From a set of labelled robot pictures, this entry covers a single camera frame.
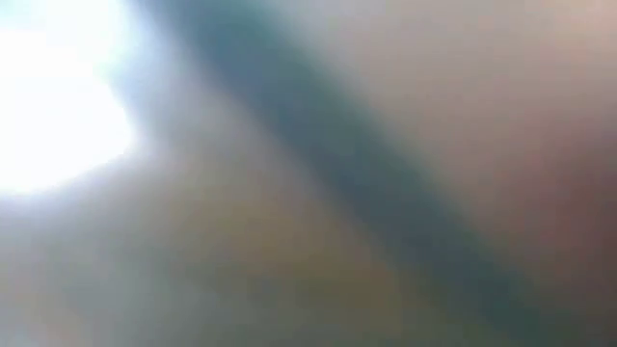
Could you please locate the teal plastic trash bag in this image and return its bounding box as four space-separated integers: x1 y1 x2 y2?
0 0 617 347

